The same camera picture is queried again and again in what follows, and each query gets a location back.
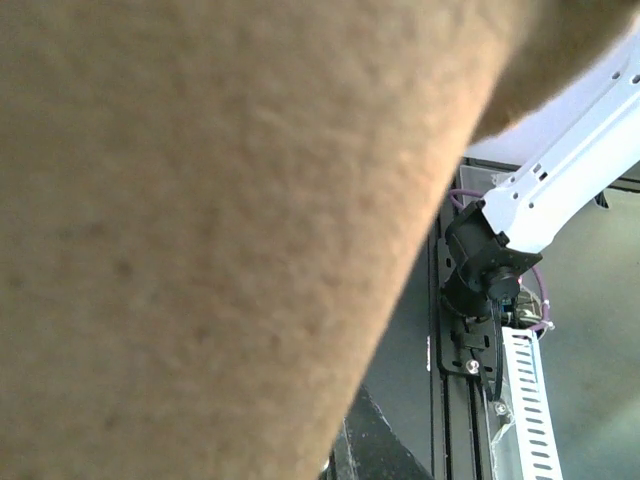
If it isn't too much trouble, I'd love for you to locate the single brown pulp cup carrier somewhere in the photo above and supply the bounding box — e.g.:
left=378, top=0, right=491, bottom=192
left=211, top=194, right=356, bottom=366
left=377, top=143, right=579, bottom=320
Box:
left=1, top=1, right=639, bottom=479

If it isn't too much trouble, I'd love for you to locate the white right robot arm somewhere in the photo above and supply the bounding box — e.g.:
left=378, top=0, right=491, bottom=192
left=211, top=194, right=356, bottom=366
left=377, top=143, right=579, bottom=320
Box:
left=441, top=35, right=639, bottom=317

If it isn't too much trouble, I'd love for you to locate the light blue cable duct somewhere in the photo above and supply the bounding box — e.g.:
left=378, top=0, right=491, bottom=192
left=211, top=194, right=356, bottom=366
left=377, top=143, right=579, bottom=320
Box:
left=502, top=327, right=563, bottom=479

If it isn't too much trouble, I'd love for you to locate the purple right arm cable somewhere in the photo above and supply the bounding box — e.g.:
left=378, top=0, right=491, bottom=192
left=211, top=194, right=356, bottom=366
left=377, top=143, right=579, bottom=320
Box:
left=447, top=187, right=556, bottom=336

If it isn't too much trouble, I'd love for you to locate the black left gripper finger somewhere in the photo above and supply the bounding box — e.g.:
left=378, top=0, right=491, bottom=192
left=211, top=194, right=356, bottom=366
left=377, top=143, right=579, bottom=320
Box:
left=319, top=385, right=433, bottom=480

